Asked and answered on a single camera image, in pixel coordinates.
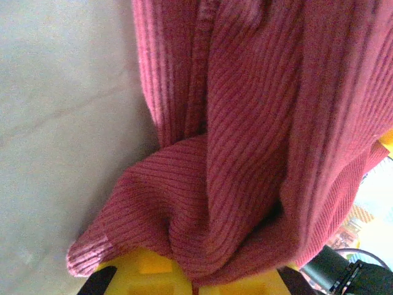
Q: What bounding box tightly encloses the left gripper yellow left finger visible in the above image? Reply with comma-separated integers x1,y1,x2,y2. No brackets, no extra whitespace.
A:
79,248,193,295

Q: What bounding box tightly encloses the red ribbed tank top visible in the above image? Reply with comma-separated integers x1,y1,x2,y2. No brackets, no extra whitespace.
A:
66,0,393,285

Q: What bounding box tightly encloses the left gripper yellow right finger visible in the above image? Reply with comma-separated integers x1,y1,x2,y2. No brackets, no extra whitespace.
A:
199,264,317,295

